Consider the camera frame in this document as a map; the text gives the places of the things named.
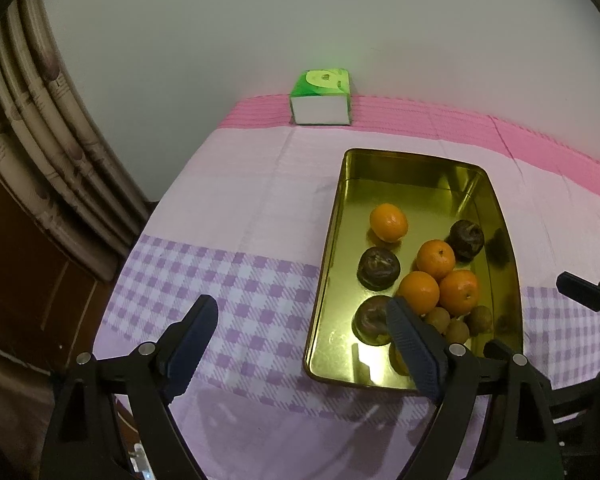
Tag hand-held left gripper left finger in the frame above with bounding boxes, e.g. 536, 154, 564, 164
40, 294, 220, 480

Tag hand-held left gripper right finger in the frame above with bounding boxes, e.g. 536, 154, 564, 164
386, 296, 565, 480

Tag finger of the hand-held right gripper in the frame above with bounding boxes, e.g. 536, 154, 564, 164
549, 372, 600, 423
556, 271, 600, 310

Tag small olive-brown round fruit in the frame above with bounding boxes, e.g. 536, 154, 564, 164
424, 307, 451, 333
466, 305, 494, 337
445, 320, 470, 346

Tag dark wrinkled passion fruit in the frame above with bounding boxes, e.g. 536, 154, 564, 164
353, 295, 393, 346
357, 246, 401, 291
448, 219, 485, 262

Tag dark red tin box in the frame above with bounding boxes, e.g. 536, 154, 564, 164
303, 148, 524, 397

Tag purple checked white cloth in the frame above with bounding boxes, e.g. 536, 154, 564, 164
92, 125, 600, 480

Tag brown wooden furniture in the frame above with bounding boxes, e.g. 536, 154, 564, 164
0, 160, 123, 376

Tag pink ribbed mat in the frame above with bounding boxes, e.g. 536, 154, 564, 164
219, 94, 600, 196

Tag beige patterned curtain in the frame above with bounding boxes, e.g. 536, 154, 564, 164
0, 0, 151, 281

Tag green tissue box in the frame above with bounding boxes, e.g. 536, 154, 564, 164
288, 68, 353, 126

